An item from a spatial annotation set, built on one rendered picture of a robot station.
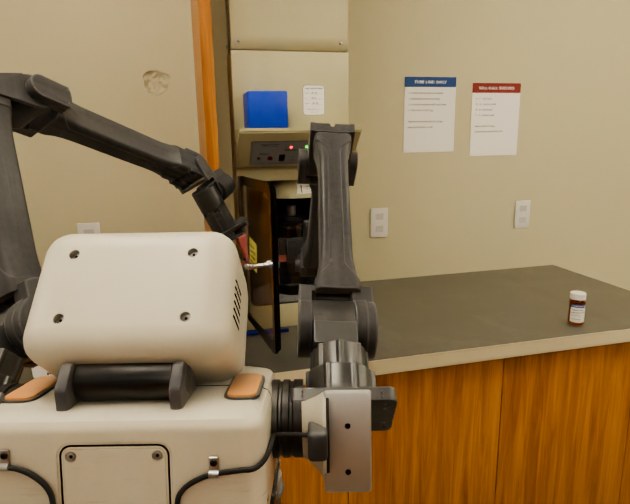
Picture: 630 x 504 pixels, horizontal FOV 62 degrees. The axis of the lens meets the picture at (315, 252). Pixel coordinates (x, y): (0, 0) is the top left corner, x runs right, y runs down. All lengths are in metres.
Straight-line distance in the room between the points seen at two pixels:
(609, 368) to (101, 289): 1.51
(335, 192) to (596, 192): 1.86
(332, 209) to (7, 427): 0.49
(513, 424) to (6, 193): 1.38
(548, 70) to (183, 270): 1.99
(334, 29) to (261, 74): 0.23
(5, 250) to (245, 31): 0.90
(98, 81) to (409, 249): 1.26
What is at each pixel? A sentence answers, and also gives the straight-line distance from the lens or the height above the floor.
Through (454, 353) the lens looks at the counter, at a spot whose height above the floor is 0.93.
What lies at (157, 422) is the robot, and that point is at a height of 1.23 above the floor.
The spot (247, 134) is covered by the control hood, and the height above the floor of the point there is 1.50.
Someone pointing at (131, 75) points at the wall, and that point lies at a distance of 1.88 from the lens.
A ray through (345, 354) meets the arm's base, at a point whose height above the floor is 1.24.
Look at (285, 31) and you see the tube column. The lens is 1.49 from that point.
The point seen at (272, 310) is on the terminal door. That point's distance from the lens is 1.21.
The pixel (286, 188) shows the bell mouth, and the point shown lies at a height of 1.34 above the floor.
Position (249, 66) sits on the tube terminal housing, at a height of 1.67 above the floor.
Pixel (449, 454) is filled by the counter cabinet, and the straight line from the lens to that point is 1.60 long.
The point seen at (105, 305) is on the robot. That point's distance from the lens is 0.56.
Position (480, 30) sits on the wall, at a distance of 2.21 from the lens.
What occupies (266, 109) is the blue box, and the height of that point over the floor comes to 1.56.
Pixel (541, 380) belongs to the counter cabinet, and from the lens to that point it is 1.65.
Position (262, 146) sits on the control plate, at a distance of 1.37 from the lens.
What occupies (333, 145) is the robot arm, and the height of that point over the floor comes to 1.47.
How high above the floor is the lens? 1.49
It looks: 12 degrees down
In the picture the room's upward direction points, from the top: 1 degrees counter-clockwise
